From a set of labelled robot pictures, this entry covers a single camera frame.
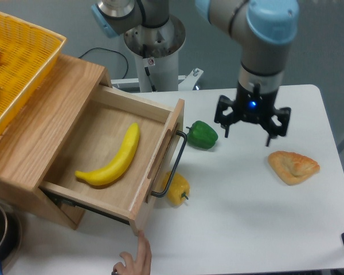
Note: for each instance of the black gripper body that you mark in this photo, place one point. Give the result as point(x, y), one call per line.
point(253, 106)

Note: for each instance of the yellow banana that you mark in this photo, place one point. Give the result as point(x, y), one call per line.
point(118, 165)

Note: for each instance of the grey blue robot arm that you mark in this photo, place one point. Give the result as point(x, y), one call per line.
point(265, 30)

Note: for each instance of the wooden open top drawer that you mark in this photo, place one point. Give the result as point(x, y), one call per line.
point(95, 140)

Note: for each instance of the wooden drawer cabinet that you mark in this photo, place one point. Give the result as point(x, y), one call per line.
point(34, 138)

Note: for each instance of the person's hand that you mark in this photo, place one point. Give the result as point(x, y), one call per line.
point(139, 265)

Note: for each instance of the green bell pepper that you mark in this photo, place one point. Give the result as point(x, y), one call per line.
point(201, 135)

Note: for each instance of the golden pastry bread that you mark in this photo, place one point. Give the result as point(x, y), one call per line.
point(292, 168)

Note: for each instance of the yellow bell pepper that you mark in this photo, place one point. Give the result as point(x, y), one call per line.
point(179, 190)

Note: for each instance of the yellow plastic basket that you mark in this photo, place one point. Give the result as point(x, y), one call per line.
point(28, 53)

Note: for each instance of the dark metal pot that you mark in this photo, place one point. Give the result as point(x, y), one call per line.
point(10, 237)

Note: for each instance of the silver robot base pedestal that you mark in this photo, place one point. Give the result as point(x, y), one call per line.
point(154, 37)

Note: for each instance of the black drawer handle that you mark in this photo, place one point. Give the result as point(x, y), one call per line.
point(163, 193)

